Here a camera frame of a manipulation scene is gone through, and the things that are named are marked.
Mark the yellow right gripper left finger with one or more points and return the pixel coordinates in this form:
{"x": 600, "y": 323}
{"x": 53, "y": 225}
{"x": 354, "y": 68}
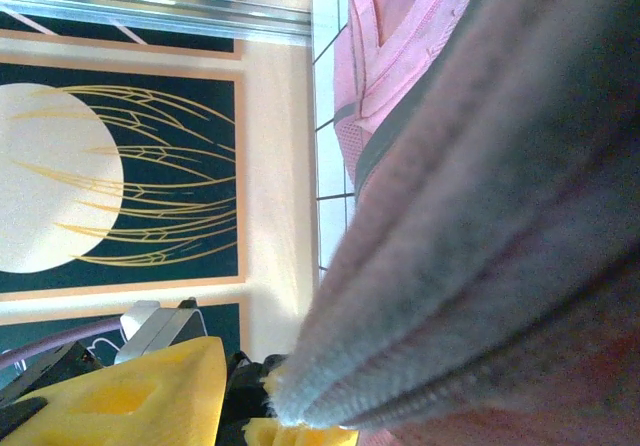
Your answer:
{"x": 125, "y": 401}

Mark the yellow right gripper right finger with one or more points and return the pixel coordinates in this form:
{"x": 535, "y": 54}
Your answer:
{"x": 300, "y": 438}

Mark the pink student backpack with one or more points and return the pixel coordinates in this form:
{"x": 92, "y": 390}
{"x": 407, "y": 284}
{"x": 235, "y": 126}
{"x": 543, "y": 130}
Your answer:
{"x": 500, "y": 216}

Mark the aluminium frame post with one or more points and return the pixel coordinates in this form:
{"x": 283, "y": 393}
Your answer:
{"x": 150, "y": 11}

